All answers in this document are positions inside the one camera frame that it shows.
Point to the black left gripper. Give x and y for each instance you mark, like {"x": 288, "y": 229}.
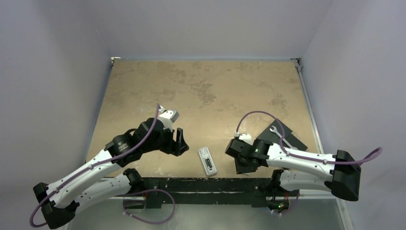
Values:
{"x": 174, "y": 147}

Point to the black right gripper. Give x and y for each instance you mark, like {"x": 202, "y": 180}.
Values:
{"x": 240, "y": 161}

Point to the white remote control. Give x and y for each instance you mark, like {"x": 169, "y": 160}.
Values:
{"x": 207, "y": 161}

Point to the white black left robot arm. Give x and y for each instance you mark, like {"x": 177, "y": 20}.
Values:
{"x": 61, "y": 200}

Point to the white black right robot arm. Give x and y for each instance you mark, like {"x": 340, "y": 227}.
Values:
{"x": 337, "y": 173}

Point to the silver open-end wrench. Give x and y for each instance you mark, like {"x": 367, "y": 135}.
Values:
{"x": 275, "y": 131}

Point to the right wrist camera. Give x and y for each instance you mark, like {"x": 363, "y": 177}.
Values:
{"x": 246, "y": 137}

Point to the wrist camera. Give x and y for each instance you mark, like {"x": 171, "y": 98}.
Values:
{"x": 168, "y": 117}
{"x": 246, "y": 137}

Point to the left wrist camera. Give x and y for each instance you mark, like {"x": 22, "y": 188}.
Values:
{"x": 168, "y": 117}

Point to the aluminium frame base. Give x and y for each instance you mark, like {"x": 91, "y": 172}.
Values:
{"x": 285, "y": 203}

